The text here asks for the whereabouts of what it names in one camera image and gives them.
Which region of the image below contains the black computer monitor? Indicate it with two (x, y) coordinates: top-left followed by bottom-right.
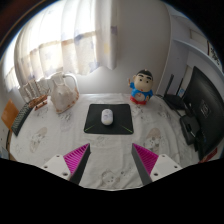
(179, 65), (224, 161)

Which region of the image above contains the black mouse pad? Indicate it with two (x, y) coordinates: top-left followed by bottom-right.
(83, 103), (135, 136)

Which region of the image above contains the white wall shelf unit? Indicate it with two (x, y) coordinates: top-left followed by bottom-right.
(165, 2), (224, 98)

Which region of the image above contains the white patterned curtain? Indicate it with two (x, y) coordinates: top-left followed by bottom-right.
(2, 0), (120, 92)

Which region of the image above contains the orange wooden chair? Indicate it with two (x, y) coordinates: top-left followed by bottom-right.
(0, 98), (20, 131)

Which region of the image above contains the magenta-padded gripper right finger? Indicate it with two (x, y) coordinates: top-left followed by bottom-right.
(131, 142), (184, 186)

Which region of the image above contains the black router with antennas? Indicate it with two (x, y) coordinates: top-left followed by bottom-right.
(162, 73), (188, 111)

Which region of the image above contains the cartoon boy figurine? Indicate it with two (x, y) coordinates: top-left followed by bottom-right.
(127, 68), (155, 106)

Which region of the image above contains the red paper sheet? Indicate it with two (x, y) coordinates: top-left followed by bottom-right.
(198, 147), (219, 164)

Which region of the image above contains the white cartoon-print computer mouse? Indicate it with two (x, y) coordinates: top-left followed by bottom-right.
(100, 108), (115, 127)

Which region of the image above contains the wooden rack with glasses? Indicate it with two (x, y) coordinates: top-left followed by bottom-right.
(17, 77), (50, 111)

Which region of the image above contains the white printed tablecloth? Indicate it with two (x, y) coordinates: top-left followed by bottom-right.
(7, 92), (215, 190)

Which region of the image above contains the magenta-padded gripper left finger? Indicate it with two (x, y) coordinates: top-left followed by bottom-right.
(40, 142), (92, 186)

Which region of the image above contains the black keyboard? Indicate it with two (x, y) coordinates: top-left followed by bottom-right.
(11, 102), (35, 137)

